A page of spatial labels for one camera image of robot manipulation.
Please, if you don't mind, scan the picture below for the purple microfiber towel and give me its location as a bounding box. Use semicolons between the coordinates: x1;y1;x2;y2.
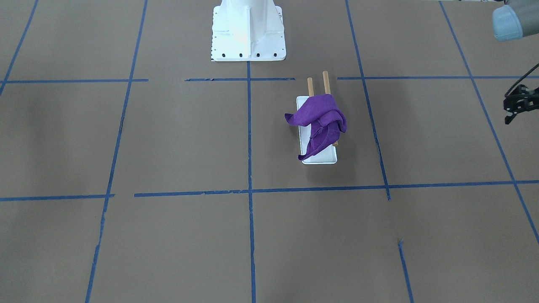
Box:
284;94;348;162

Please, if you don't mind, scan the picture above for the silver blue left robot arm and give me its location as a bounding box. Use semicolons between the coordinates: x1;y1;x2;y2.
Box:
492;0;539;125

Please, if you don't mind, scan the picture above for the lower wooden rack rod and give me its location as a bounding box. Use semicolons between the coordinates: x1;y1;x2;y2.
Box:
307;77;315;97

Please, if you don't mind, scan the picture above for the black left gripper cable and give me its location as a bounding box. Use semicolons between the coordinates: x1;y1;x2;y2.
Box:
504;63;539;98

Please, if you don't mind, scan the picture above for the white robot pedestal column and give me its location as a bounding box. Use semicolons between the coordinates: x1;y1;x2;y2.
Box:
211;0;287;62

